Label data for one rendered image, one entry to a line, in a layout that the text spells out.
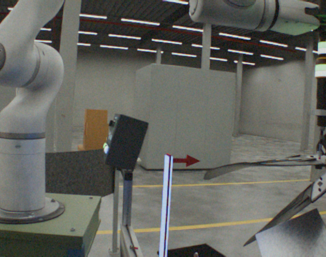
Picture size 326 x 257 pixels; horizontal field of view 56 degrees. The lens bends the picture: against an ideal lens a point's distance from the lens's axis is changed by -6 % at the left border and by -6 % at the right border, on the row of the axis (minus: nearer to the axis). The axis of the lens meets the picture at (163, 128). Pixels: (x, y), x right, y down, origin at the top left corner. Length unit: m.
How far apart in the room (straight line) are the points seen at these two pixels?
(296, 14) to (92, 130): 8.17
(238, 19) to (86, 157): 2.00
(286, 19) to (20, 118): 0.61
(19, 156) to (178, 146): 6.34
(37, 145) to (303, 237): 0.63
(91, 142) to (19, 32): 8.03
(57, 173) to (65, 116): 2.54
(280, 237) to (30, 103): 0.65
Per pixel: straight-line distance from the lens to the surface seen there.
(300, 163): 0.68
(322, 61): 0.76
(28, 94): 0.85
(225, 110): 7.46
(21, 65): 0.75
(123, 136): 1.17
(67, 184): 2.43
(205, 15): 0.63
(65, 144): 4.87
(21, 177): 0.80
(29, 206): 0.82
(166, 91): 6.89
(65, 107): 4.84
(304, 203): 0.86
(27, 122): 0.78
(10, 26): 0.78
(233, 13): 0.64
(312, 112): 0.75
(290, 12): 0.69
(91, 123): 8.67
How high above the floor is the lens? 1.27
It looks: 3 degrees down
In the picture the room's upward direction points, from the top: 3 degrees clockwise
